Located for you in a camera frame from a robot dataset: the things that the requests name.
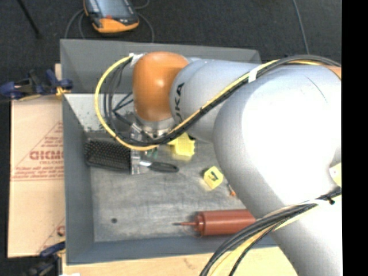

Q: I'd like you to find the black hairbrush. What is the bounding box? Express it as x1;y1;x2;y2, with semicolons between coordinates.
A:
84;137;180;174

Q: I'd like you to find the grey metal bin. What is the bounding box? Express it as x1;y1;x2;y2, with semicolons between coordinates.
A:
59;39;278;265

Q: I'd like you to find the yellow toy block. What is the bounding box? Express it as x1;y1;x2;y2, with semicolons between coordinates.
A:
167;133;198;162

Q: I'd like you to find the yellow and black tape measure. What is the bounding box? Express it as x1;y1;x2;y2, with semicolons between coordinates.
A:
202;166;225;190

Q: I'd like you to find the red-brown squeeze bottle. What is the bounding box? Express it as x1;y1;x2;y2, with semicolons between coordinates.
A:
172;209;257;237

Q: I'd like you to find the brown cardboard board red print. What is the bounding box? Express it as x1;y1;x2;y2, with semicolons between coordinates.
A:
7;95;67;259

